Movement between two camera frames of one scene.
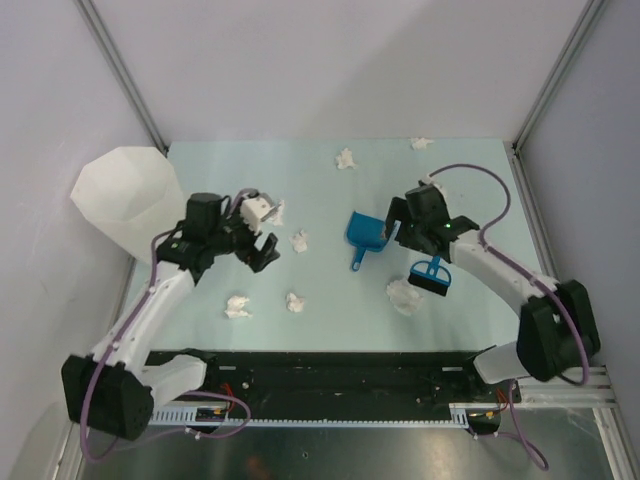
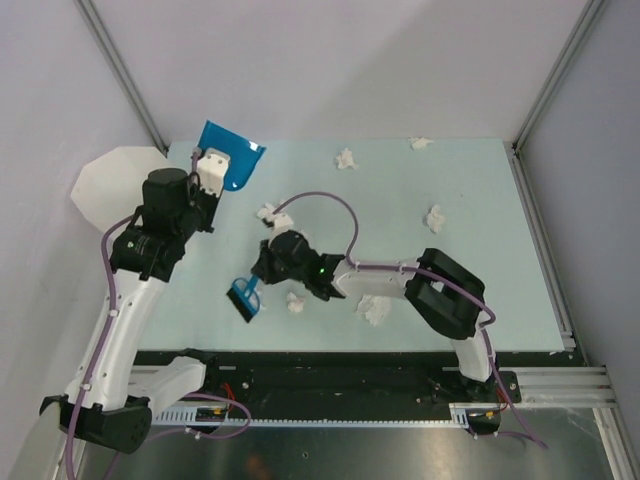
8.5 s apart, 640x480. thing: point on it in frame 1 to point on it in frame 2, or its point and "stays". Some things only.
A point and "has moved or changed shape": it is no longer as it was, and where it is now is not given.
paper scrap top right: (421, 143) stays
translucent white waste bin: (135, 192) stays
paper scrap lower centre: (294, 303) stays
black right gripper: (400, 210) to (264, 267)
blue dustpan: (365, 232) to (243, 153)
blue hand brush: (432, 276) has moved or changed shape
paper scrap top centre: (346, 159) stays
